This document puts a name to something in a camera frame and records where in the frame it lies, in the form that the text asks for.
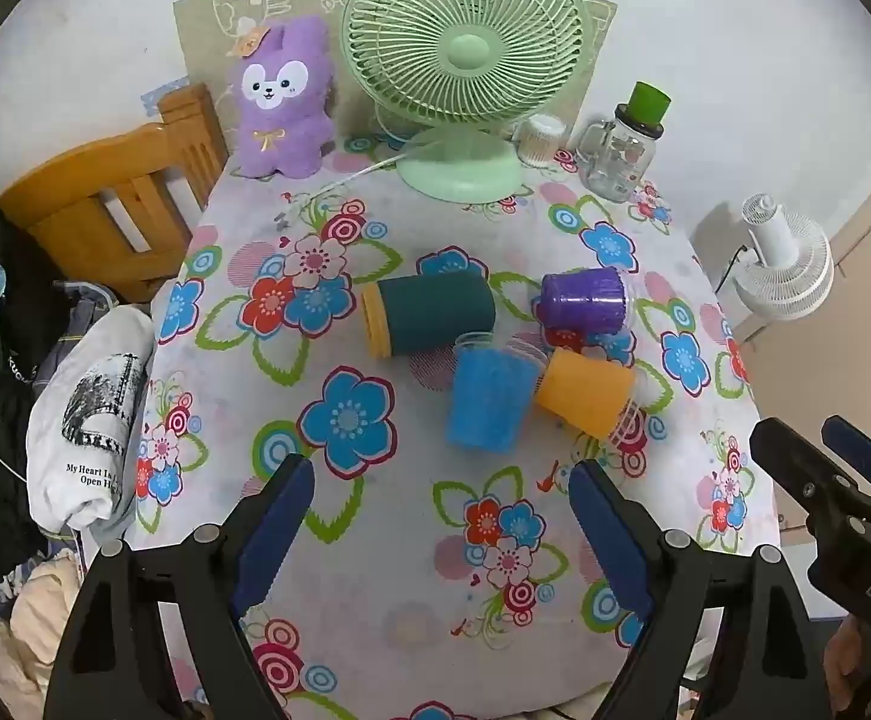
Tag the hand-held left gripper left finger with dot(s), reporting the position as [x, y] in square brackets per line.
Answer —
[274, 532]

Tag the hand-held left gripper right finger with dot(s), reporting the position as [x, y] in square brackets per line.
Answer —
[609, 532]

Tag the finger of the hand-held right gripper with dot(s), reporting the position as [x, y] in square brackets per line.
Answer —
[859, 450]
[795, 465]

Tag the blue plastic cup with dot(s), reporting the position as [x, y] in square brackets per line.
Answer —
[489, 397]

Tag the orange plastic cup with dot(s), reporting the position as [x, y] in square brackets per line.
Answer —
[585, 390]

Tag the purple plastic cup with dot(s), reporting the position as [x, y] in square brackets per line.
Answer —
[584, 300]

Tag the dark green cup yellow rim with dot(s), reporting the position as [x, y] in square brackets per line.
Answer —
[435, 311]

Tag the person's right hand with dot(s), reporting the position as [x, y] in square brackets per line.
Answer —
[852, 667]

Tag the floral tablecloth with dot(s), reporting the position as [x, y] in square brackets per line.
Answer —
[420, 577]

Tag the white standing fan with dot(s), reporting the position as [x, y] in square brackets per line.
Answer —
[784, 262]

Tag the white printed t-shirt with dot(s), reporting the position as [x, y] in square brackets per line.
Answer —
[97, 405]

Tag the cream cloth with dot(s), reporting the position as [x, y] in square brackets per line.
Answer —
[26, 615]

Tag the grey plaid cloth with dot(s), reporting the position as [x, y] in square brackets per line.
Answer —
[75, 322]

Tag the glass mug green lid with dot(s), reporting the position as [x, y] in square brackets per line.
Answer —
[623, 154]

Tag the wooden chair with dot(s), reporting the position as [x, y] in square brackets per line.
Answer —
[82, 202]

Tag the clear cotton swab container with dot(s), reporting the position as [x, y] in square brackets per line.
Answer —
[539, 141]

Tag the purple plush toy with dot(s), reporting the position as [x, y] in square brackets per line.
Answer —
[281, 101]

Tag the blue patterned cloth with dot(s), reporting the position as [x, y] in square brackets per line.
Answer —
[159, 96]

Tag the green desk fan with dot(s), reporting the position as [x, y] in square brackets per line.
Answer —
[473, 52]

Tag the beige printed wall cloth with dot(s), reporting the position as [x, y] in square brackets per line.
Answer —
[202, 22]

